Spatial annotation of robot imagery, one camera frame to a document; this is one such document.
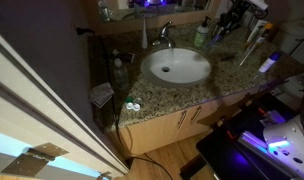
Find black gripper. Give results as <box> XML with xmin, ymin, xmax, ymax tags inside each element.
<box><xmin>223</xmin><ymin>0</ymin><xmax>256</xmax><ymax>33</ymax></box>

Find blue toothbrush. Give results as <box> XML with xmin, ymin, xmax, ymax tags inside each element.
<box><xmin>206</xmin><ymin>31</ymin><xmax>228</xmax><ymax>48</ymax></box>

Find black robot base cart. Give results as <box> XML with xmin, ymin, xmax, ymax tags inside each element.
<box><xmin>180</xmin><ymin>91</ymin><xmax>304</xmax><ymax>180</ymax></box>

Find green soap pump dispenser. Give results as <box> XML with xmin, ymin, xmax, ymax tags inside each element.
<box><xmin>193</xmin><ymin>15</ymin><xmax>212</xmax><ymax>48</ymax></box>

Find orange bottle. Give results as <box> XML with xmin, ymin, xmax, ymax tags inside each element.
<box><xmin>253</xmin><ymin>22</ymin><xmax>275</xmax><ymax>46</ymax></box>

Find dark hair clip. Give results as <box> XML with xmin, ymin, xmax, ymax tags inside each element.
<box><xmin>219</xmin><ymin>54</ymin><xmax>237</xmax><ymax>63</ymax></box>

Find white bottle purple cap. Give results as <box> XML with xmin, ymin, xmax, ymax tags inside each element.
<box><xmin>257</xmin><ymin>51</ymin><xmax>282</xmax><ymax>74</ymax></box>

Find white oval sink basin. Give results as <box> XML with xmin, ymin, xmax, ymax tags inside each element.
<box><xmin>140</xmin><ymin>47</ymin><xmax>212</xmax><ymax>88</ymax></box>

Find white toilet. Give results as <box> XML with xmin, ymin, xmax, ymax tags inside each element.
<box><xmin>273</xmin><ymin>19</ymin><xmax>304</xmax><ymax>111</ymax></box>

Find chrome faucet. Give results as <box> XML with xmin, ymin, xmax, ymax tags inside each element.
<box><xmin>151</xmin><ymin>20</ymin><xmax>176</xmax><ymax>50</ymax></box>

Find slim white bottle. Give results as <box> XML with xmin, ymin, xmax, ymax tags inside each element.
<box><xmin>141</xmin><ymin>16</ymin><xmax>149</xmax><ymax>50</ymax></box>

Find clear plastic bottle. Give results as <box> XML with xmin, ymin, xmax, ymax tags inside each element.
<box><xmin>112</xmin><ymin>57</ymin><xmax>130</xmax><ymax>91</ymax></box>

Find wooden vanity cabinet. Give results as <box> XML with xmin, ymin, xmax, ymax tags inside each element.
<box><xmin>105</xmin><ymin>84</ymin><xmax>270</xmax><ymax>158</ymax></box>

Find white contact lens case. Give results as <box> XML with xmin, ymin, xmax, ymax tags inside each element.
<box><xmin>125</xmin><ymin>101</ymin><xmax>142</xmax><ymax>112</ymax></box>

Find folded grey cloth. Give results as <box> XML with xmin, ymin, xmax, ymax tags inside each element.
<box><xmin>88</xmin><ymin>82</ymin><xmax>115</xmax><ymax>109</ymax></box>

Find white door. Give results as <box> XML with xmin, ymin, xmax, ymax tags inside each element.
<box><xmin>0</xmin><ymin>26</ymin><xmax>130</xmax><ymax>180</ymax></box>

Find metal door hinge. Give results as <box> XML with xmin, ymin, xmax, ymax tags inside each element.
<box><xmin>1</xmin><ymin>142</ymin><xmax>70</xmax><ymax>178</ymax></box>

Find wood framed wall mirror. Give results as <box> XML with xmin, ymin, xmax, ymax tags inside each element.
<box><xmin>83</xmin><ymin>0</ymin><xmax>223</xmax><ymax>36</ymax></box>

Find metal cabinet door handle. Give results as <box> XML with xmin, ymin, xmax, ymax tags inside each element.
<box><xmin>190</xmin><ymin>105</ymin><xmax>204</xmax><ymax>126</ymax></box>
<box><xmin>176</xmin><ymin>110</ymin><xmax>189</xmax><ymax>130</ymax></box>

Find black power cable with plug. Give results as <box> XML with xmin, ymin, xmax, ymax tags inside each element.
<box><xmin>75</xmin><ymin>27</ymin><xmax>175</xmax><ymax>180</ymax></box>

